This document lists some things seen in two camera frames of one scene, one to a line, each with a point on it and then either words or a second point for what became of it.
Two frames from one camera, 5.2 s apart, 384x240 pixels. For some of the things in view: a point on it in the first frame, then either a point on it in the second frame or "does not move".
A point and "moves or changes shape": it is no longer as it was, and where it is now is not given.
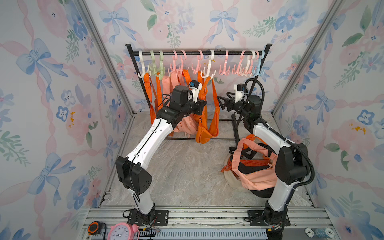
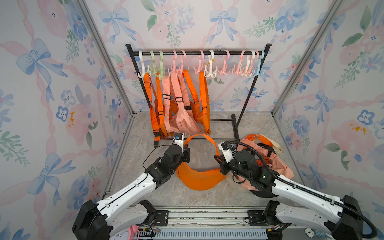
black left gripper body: x=197 y=109 to x=185 y=155
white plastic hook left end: x=141 y=55 does not move
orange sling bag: x=207 y=123 to x=198 y=180
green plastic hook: x=158 y=70 does not move
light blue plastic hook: x=261 y=70 does not move
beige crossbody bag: x=233 y=180 moves or changes shape
